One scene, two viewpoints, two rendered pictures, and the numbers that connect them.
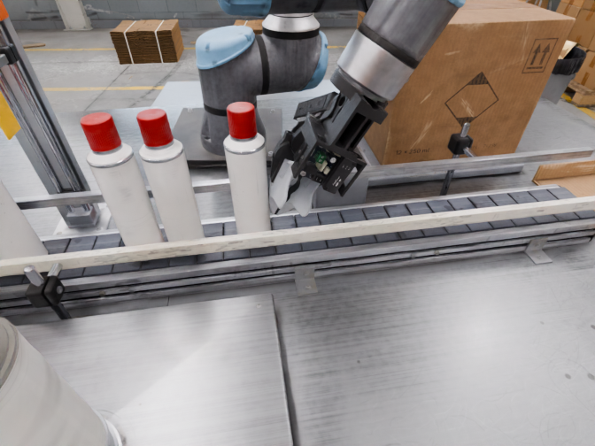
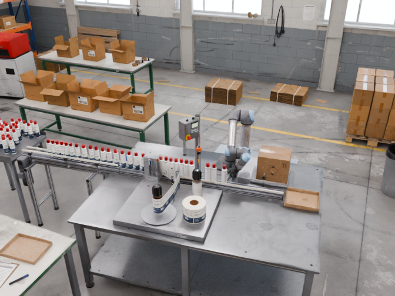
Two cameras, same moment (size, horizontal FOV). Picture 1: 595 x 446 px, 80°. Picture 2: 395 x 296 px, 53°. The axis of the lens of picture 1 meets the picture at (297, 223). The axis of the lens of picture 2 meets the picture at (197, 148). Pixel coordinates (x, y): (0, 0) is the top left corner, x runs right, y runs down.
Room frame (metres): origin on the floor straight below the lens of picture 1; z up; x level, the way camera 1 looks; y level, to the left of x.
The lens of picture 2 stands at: (-2.55, -1.08, 3.05)
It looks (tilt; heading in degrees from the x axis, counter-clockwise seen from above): 29 degrees down; 26
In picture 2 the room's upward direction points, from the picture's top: straight up
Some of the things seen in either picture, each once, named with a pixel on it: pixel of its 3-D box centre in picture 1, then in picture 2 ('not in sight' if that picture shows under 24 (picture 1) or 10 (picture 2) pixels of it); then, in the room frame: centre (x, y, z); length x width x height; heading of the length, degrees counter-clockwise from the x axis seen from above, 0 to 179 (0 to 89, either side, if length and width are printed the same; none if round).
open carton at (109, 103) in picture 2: not in sight; (114, 98); (1.57, 2.18, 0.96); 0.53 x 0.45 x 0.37; 4
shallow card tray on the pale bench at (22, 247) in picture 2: not in sight; (26, 248); (-1.02, 1.18, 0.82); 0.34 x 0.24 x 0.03; 98
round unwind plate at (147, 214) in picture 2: not in sight; (158, 213); (-0.27, 0.40, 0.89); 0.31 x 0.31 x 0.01
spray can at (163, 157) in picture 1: (172, 188); (213, 173); (0.38, 0.16, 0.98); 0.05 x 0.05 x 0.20
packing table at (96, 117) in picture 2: not in sight; (94, 128); (1.59, 2.63, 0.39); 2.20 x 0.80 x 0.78; 92
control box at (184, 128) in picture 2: not in sight; (188, 128); (0.42, 0.44, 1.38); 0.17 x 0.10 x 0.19; 154
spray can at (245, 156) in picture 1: (248, 180); (224, 174); (0.40, 0.07, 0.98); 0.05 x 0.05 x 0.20
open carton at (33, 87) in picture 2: not in sight; (37, 86); (1.48, 3.50, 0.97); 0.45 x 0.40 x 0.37; 4
